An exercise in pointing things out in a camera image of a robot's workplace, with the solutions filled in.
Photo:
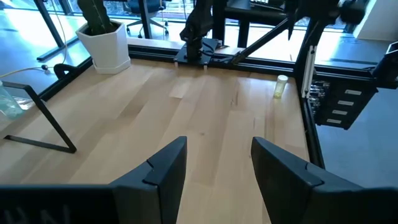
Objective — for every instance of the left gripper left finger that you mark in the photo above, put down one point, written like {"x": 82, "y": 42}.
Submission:
{"x": 158, "y": 186}

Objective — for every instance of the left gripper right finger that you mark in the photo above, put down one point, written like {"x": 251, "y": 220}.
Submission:
{"x": 289, "y": 193}

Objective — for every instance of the yellow translucent medicine bottle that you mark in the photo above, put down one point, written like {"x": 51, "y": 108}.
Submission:
{"x": 280, "y": 86}

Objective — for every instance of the green translucent medicine bottle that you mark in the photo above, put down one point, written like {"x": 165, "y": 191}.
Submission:
{"x": 7, "y": 102}

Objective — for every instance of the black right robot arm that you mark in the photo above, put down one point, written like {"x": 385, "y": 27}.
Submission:
{"x": 196, "y": 28}

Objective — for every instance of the black bar with silver brackets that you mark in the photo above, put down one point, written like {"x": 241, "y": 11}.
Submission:
{"x": 312, "y": 140}

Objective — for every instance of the black drawer cabinet white labels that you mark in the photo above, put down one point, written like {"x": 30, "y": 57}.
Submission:
{"x": 342, "y": 105}

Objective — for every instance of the white plant pot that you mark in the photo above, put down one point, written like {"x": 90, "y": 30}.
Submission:
{"x": 104, "y": 46}

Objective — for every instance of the blue office chair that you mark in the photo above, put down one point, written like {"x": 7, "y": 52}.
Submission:
{"x": 147, "y": 6}

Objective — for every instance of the wooden shelf with black frame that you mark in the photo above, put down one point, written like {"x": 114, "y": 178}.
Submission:
{"x": 71, "y": 148}

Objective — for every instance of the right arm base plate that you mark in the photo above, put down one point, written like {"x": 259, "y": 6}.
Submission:
{"x": 194, "y": 59}

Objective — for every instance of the black table frame strut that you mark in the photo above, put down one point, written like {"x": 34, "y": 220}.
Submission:
{"x": 155, "y": 53}

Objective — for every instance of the black desk frame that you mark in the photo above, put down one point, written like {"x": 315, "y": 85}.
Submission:
{"x": 49, "y": 23}

